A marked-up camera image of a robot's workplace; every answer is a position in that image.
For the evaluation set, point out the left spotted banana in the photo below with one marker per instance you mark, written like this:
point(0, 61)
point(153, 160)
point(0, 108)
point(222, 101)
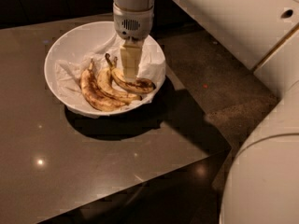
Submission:
point(93, 95)

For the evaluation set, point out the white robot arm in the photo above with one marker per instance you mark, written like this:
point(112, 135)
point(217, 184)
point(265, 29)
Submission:
point(253, 100)

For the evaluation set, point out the banana with sticker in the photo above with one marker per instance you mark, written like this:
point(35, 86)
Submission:
point(139, 85)

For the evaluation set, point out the middle spotted banana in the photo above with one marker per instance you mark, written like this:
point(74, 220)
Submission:
point(104, 83)

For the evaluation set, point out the white round bowl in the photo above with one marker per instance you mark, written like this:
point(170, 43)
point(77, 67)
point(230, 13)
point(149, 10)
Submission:
point(74, 44)

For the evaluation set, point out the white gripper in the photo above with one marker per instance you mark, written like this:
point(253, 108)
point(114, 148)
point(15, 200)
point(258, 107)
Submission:
point(133, 23)

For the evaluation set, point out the white paper liner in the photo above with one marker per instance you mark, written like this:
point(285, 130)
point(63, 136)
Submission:
point(152, 62)

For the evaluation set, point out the spotted banana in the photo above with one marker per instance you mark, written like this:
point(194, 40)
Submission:
point(104, 83)
point(93, 95)

